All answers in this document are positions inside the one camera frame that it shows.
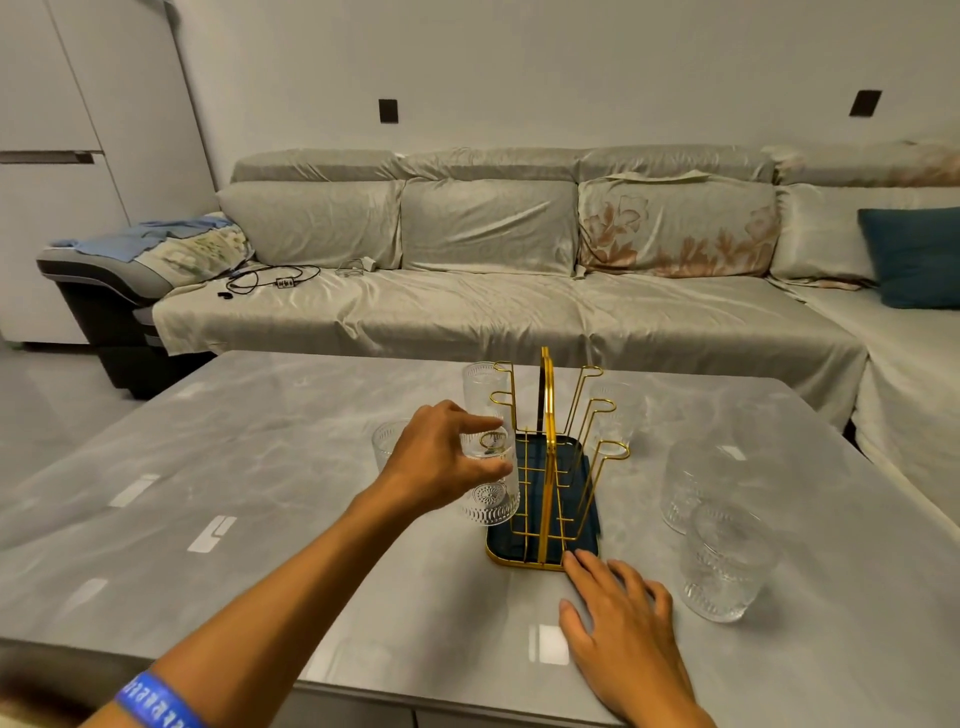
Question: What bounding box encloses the person's right hand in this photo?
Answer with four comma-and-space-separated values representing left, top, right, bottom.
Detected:
558, 549, 696, 726

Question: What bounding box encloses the person's left hand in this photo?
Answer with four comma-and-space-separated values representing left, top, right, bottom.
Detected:
372, 400, 516, 519

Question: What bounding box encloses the clear embossed glass cup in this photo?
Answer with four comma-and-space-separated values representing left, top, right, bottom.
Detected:
659, 441, 735, 536
462, 361, 516, 436
459, 429, 522, 527
372, 420, 411, 474
588, 381, 648, 453
680, 500, 782, 624

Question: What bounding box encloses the person's left forearm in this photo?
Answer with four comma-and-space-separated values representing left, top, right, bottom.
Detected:
81, 480, 421, 728

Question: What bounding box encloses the person's right forearm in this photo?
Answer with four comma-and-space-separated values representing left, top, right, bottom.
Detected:
624, 688, 719, 728

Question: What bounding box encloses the grey covered corner sofa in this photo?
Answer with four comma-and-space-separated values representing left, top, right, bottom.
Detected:
36, 139, 960, 530

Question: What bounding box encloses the floral sofa back cushion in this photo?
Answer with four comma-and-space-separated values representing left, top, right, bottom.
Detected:
576, 171, 782, 279

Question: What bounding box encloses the floral folded blanket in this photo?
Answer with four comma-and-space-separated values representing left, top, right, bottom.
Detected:
133, 222, 255, 288

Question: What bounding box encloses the blue wristband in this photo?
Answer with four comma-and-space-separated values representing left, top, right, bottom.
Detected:
114, 670, 208, 728

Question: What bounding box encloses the teal throw cushion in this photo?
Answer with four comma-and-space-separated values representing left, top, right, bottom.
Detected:
857, 207, 960, 311

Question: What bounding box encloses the blue cloth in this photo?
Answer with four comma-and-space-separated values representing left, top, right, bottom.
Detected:
49, 216, 234, 264

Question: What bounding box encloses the white tall cabinet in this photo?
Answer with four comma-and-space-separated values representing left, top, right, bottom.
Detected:
0, 0, 220, 347

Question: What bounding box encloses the gold wire cup rack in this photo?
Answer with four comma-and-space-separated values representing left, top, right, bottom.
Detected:
484, 345, 632, 573

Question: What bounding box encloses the black cable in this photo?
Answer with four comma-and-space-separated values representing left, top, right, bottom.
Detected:
217, 264, 322, 300

